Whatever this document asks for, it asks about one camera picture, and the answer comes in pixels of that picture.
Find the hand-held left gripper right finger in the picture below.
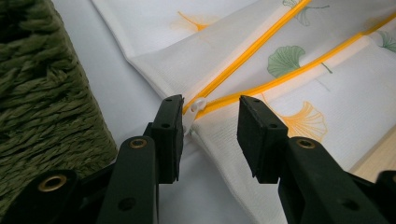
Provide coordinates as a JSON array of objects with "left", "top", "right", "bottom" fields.
[{"left": 236, "top": 94, "right": 390, "bottom": 224}]

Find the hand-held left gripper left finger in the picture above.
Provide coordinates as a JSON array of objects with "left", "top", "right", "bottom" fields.
[{"left": 96, "top": 94, "right": 185, "bottom": 224}]

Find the green woven basket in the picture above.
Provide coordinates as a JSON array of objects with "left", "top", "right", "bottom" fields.
[{"left": 0, "top": 0, "right": 119, "bottom": 218}]

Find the white leaf-print mesh laundry bag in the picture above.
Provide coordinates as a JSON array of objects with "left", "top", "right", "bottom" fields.
[{"left": 90, "top": 0, "right": 396, "bottom": 224}]

